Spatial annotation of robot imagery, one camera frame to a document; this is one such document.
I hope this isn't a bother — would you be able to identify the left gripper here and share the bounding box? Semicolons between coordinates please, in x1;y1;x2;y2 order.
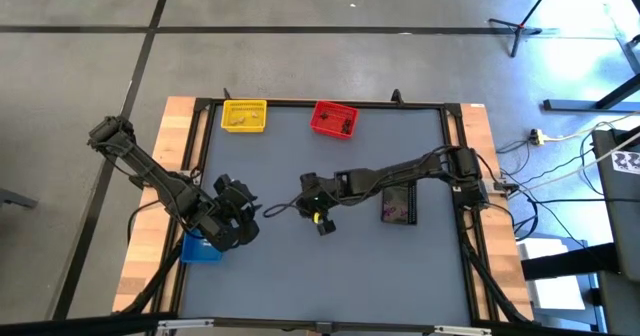
215;179;262;250

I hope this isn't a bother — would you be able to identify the blue plastic basket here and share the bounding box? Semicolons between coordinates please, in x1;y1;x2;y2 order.
179;228;224;265

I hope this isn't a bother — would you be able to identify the red plastic basket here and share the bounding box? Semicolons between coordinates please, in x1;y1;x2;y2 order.
309;100;360;140

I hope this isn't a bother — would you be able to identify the black plastic basket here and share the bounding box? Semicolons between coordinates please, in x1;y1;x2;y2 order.
380;180;418;226

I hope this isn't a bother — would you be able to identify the yellow plastic basket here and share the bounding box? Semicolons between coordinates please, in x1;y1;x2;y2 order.
220;99;268;134

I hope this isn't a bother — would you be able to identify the wooden table side board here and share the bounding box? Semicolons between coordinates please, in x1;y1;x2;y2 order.
112;95;201;313
458;103;534;322

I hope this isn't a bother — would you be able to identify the grey furniture foot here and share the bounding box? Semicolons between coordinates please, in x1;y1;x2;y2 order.
0;185;40;210

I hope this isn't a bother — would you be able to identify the black desk foot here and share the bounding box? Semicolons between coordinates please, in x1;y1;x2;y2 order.
519;242;621;282

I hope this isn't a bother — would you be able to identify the white box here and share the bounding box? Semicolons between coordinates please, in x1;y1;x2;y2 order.
516;235;589;312

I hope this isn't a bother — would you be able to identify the black tripod stand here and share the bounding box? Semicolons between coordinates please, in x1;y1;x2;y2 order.
487;0;561;59

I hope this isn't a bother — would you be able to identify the black stand base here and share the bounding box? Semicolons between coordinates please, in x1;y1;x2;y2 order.
542;73;640;113

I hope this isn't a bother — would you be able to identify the grey desk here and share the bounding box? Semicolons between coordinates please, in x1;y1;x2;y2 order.
591;125;640;336

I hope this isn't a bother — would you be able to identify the white number tag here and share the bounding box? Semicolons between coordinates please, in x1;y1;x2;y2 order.
610;148;640;176

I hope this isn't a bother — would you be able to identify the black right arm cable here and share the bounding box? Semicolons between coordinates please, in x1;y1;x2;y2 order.
262;199;304;219

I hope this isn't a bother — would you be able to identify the black table frame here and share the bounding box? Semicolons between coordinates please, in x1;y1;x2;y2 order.
149;88;501;330

